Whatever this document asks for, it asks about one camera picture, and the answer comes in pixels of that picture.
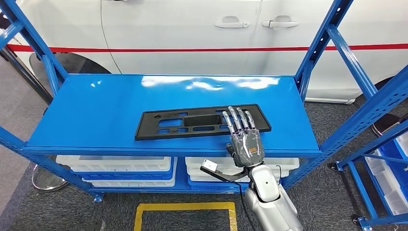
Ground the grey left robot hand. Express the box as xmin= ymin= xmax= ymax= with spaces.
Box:
xmin=88 ymin=219 xmax=106 ymax=231

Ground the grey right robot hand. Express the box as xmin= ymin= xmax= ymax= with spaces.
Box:
xmin=222 ymin=106 xmax=266 ymax=168

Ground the black plastic panel part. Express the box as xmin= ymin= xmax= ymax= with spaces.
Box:
xmin=134 ymin=103 xmax=272 ymax=141

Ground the blue steel shelf rack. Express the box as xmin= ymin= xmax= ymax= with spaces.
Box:
xmin=328 ymin=119 xmax=408 ymax=231
xmin=0 ymin=0 xmax=408 ymax=205

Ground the red barrier belt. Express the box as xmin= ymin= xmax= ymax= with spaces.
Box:
xmin=6 ymin=43 xmax=408 ymax=53

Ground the white car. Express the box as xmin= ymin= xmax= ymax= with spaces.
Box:
xmin=6 ymin=0 xmax=408 ymax=105

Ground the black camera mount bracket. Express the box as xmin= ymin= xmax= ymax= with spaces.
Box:
xmin=200 ymin=166 xmax=251 ymax=184

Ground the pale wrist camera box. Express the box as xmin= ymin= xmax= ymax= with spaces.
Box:
xmin=202 ymin=158 xmax=219 ymax=172

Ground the white car door handle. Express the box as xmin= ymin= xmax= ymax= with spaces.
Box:
xmin=214 ymin=16 xmax=250 ymax=29
xmin=262 ymin=15 xmax=299 ymax=29

